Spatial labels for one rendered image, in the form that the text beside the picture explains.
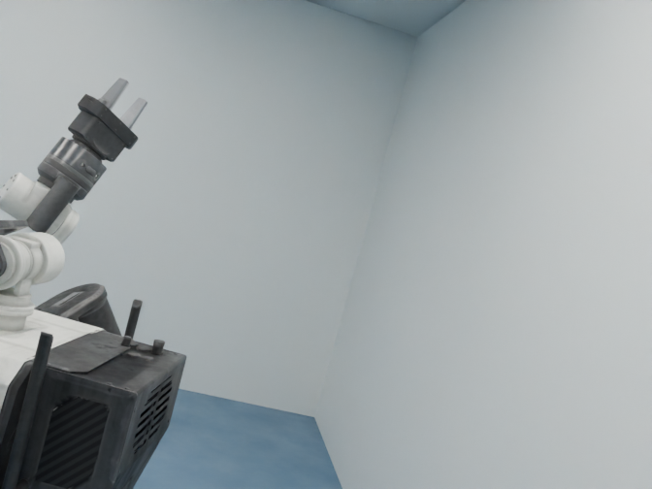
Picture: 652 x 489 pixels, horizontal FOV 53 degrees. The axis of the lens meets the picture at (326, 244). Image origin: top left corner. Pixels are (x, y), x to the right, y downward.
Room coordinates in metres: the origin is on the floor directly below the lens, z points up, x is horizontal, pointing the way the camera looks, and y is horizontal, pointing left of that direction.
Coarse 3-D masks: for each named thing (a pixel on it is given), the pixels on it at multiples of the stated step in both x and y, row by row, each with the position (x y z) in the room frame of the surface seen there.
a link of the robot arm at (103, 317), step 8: (104, 304) 0.98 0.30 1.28; (96, 312) 0.96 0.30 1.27; (104, 312) 0.98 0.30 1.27; (112, 312) 1.00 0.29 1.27; (80, 320) 0.95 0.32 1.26; (88, 320) 0.96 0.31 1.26; (96, 320) 0.96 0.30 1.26; (104, 320) 0.98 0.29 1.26; (112, 320) 0.99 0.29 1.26; (104, 328) 0.97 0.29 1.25; (112, 328) 0.99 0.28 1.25
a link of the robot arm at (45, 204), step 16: (48, 160) 1.06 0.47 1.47; (16, 176) 1.04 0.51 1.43; (48, 176) 1.05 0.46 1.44; (64, 176) 1.05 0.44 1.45; (0, 192) 1.05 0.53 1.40; (16, 192) 1.03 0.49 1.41; (32, 192) 1.04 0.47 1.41; (48, 192) 1.03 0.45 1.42; (64, 192) 1.03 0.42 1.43; (80, 192) 1.08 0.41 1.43; (0, 208) 1.04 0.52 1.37; (16, 208) 1.03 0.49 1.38; (32, 208) 1.04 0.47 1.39; (48, 208) 1.02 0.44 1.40; (64, 208) 1.04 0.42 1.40; (32, 224) 1.01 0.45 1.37; (48, 224) 1.02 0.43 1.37
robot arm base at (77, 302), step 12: (72, 288) 1.02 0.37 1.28; (84, 288) 1.00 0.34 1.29; (96, 288) 0.99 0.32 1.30; (48, 300) 0.99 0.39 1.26; (60, 300) 0.98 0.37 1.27; (72, 300) 0.96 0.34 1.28; (84, 300) 0.95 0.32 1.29; (96, 300) 0.96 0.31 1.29; (48, 312) 0.94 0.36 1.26; (60, 312) 0.92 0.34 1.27; (72, 312) 0.92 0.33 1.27; (84, 312) 0.94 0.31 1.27
